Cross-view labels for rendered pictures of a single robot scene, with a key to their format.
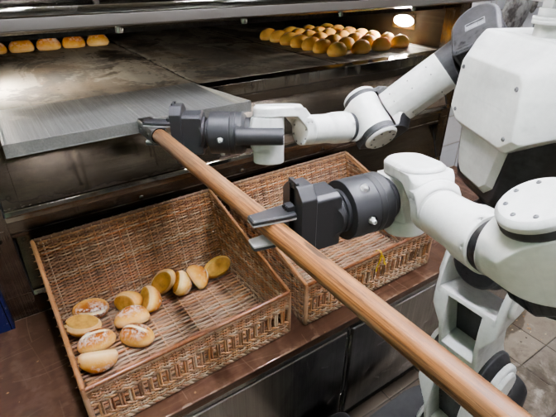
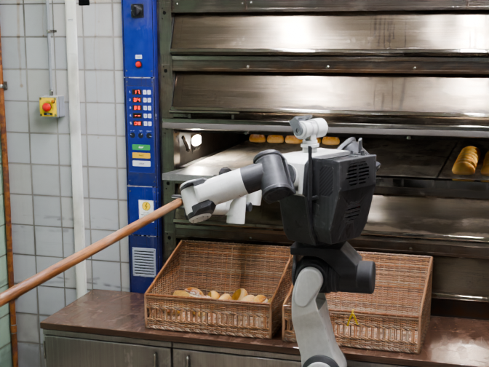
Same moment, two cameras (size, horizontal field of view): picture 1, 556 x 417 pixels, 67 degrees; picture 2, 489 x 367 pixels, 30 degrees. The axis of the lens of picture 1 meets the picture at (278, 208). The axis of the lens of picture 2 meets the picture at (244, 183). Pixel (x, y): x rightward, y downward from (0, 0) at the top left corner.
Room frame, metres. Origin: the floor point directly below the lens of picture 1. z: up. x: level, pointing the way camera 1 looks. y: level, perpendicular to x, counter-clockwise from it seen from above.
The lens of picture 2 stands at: (-1.44, -2.69, 1.85)
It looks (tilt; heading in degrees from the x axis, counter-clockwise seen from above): 10 degrees down; 50
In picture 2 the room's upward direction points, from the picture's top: straight up
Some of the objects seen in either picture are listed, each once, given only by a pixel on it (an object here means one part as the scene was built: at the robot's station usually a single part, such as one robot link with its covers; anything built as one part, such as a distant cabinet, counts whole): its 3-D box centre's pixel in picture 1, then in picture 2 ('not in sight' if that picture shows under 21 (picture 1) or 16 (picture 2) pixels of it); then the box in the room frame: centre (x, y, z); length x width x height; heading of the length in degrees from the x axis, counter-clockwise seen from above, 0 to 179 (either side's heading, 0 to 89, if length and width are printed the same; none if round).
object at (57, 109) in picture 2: not in sight; (52, 106); (0.60, 1.21, 1.46); 0.10 x 0.07 x 0.10; 123
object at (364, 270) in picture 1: (328, 223); (359, 297); (1.25, -0.18, 0.72); 0.56 x 0.49 x 0.28; 124
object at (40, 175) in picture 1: (282, 121); (367, 212); (1.46, -0.02, 1.02); 1.79 x 0.11 x 0.19; 123
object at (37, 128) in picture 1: (122, 106); (235, 172); (1.05, 0.40, 1.19); 0.55 x 0.36 x 0.03; 124
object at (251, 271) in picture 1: (164, 286); (223, 286); (0.92, 0.32, 0.72); 0.56 x 0.49 x 0.28; 125
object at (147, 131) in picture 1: (151, 130); not in sight; (0.87, 0.27, 1.20); 0.09 x 0.04 x 0.03; 34
